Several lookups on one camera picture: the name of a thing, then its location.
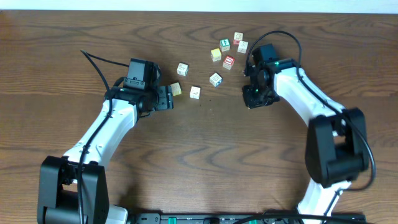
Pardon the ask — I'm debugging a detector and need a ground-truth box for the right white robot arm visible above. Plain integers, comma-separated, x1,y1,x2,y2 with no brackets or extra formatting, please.
243,56,376,223

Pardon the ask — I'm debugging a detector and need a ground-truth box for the wooden block letter L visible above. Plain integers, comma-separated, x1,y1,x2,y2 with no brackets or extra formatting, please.
177,63,189,76

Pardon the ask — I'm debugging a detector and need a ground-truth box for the wooden block letter I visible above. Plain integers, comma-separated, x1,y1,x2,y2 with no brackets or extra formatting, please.
190,86,201,100

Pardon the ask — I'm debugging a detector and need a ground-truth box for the wooden block red U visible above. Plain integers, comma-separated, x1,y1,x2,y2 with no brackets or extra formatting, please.
223,55,235,70

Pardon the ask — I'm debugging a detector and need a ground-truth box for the wooden block yellow S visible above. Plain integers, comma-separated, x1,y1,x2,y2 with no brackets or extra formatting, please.
170,82,182,96

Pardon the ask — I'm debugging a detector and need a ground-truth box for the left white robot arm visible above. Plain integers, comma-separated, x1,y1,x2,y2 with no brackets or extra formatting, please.
37,86,174,223

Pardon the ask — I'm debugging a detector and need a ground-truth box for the wooden block red side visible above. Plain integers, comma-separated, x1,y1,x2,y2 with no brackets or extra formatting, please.
233,32,243,45

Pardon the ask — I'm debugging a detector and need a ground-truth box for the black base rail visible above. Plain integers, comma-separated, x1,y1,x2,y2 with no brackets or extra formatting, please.
126,210,367,224

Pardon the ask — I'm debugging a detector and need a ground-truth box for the wooden block yellow W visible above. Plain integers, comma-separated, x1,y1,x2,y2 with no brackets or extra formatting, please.
210,48,222,62

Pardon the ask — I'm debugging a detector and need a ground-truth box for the plain white wooden block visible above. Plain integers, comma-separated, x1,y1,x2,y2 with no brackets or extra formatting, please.
237,40,248,54

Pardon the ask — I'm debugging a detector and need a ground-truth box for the wooden block green top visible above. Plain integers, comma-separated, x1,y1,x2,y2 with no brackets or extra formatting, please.
220,39,231,52

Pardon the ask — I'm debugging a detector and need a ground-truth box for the right black cable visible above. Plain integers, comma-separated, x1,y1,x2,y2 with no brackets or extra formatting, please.
231,30,377,224

